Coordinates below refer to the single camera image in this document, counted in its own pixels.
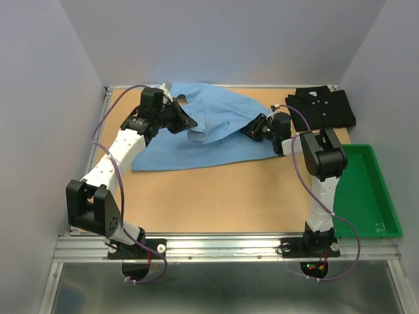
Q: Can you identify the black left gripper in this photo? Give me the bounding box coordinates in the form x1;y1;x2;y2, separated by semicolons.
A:
155;98;198;135

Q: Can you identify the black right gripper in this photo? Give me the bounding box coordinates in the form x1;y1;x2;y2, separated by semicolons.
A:
237;113;278;141

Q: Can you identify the light blue long sleeve shirt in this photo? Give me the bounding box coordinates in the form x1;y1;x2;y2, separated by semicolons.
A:
131;83;275;172

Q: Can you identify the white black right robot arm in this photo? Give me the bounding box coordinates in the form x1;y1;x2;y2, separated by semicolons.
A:
241;112;348;258

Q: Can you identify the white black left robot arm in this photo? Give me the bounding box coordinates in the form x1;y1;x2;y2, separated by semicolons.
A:
65;83;197;258

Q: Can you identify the folded black shirt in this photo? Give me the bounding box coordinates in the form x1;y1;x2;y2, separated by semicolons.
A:
285;86;356;130

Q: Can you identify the green plastic tray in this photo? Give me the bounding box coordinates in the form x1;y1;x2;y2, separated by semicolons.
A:
334;144;403;238

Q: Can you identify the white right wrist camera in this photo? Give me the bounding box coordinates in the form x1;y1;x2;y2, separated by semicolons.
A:
270;104;281;112

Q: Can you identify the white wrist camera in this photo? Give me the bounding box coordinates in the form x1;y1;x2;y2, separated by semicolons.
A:
270;104;281;112
159;82;172;93

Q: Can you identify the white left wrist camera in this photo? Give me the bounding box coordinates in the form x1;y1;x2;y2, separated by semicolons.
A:
159;82;172;93

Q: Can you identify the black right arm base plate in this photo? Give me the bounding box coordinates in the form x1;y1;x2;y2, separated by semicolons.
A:
276;237;340;258

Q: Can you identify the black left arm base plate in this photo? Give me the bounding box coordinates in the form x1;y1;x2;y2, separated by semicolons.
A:
105;238;167;260

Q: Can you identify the aluminium table frame rail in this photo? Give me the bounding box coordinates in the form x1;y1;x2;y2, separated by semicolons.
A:
39;85;407;314

